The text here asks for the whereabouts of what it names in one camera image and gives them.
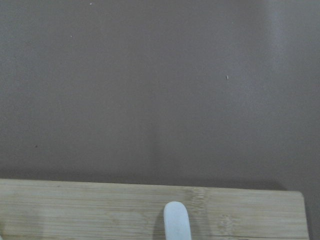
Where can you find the white ceramic spoon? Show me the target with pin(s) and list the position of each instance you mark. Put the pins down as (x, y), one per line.
(176, 221)

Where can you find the bamboo cutting board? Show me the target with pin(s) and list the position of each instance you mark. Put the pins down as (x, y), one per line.
(60, 210)

